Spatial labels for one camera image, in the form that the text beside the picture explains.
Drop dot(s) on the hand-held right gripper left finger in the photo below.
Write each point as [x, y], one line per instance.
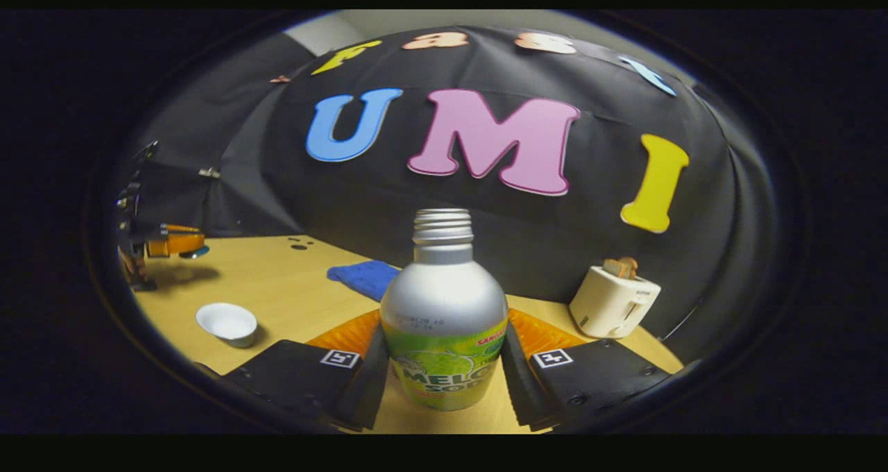
[368, 382]

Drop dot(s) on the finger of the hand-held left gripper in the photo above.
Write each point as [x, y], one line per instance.
[180, 239]

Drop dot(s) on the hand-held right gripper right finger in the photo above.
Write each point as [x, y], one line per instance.
[517, 382]

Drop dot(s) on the dark teal teacup lid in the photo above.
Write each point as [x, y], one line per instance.
[195, 253]

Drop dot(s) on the white teacup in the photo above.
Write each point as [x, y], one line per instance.
[227, 323]

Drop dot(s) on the silver green-label water bottle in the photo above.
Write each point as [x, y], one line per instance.
[444, 298]

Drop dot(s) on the silver metal clip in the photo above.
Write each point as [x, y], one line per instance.
[209, 173]

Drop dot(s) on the blue towel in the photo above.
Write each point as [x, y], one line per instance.
[364, 277]

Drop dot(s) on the white toaster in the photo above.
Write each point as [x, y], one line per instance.
[610, 305]

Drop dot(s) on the bread slice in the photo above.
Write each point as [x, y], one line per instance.
[619, 268]

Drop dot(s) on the black backdrop cloth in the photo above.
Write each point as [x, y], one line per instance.
[555, 229]

